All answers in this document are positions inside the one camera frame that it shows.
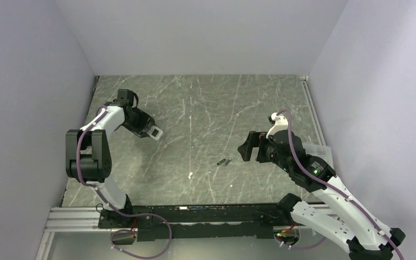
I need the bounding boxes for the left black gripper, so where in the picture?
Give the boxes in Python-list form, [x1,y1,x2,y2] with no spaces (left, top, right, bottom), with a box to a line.
[122,107,155,138]

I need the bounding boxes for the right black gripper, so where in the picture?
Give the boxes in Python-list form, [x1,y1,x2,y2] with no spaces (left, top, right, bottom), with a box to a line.
[237,131,292,173]

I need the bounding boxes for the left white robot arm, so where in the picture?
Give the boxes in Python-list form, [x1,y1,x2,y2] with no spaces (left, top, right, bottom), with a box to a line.
[66,89,163,228]

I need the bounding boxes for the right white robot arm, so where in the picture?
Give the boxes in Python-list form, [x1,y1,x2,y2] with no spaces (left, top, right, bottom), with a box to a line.
[237,130,405,259]

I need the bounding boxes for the clear plastic organizer box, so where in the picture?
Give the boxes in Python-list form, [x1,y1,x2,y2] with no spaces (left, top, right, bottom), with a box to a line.
[303,143,334,168]

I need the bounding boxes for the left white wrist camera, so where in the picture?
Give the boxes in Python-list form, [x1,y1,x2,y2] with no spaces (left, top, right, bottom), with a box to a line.
[147,125,163,140]

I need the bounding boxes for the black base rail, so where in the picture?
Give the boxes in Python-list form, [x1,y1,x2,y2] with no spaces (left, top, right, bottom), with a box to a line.
[98,203,295,242]

